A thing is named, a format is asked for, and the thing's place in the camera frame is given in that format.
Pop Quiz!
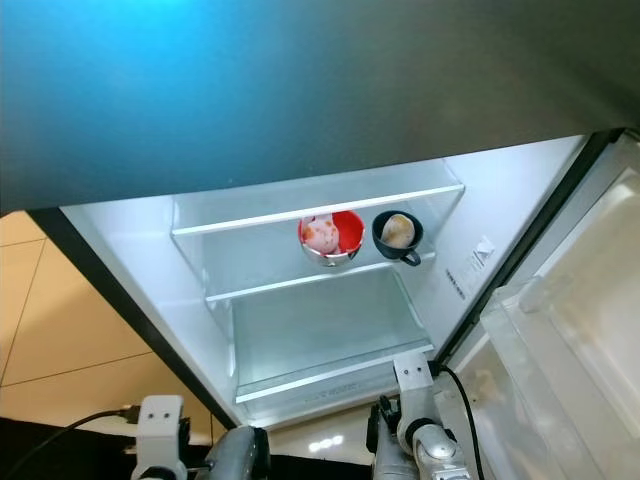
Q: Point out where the dark blue cup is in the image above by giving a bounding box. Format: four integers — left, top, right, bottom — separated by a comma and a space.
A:
371, 210, 424, 267

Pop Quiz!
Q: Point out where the pale egg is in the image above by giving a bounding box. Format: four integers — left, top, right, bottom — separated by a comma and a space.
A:
380, 214, 417, 248

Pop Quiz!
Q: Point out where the steel fridge main door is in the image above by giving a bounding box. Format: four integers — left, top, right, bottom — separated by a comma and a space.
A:
435, 135, 640, 480

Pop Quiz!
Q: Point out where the glass fridge shelf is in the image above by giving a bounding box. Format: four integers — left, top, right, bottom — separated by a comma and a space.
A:
172, 183, 466, 237
205, 250, 436, 302

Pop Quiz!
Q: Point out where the white fridge label sticker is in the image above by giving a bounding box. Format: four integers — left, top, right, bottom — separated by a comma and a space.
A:
455, 237, 499, 298

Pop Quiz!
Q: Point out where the stainless steel fridge body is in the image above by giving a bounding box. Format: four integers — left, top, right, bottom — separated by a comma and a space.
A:
50, 130, 623, 431

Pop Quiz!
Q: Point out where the grey robot right leg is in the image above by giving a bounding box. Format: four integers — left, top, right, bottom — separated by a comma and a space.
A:
365, 442, 421, 480

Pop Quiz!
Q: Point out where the grey robot leg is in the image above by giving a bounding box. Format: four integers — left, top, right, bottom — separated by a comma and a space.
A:
365, 442, 421, 480
208, 425, 271, 480

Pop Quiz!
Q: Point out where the grey robot left leg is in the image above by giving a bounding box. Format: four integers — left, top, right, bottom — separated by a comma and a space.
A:
208, 425, 271, 480

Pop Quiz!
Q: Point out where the red bowl with food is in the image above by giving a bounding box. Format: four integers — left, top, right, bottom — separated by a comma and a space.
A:
297, 210, 365, 267

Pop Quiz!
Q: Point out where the steel freezer door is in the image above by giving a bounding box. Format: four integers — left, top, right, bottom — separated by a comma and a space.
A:
0, 0, 640, 213

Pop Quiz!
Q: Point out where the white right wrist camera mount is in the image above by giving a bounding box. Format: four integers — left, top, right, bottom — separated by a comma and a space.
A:
393, 352, 441, 446

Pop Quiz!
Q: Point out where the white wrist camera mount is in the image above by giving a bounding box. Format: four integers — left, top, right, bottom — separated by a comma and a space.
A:
393, 352, 441, 446
140, 395, 189, 479

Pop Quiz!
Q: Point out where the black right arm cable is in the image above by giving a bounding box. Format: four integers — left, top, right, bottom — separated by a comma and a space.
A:
433, 365, 486, 480

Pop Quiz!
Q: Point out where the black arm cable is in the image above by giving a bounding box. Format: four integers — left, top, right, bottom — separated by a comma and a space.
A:
40, 405, 146, 480
433, 365, 486, 480

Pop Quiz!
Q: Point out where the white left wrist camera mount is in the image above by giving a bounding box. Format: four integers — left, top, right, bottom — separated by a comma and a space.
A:
140, 395, 189, 479

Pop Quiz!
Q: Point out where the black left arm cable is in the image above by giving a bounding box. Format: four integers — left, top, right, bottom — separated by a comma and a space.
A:
40, 405, 146, 480

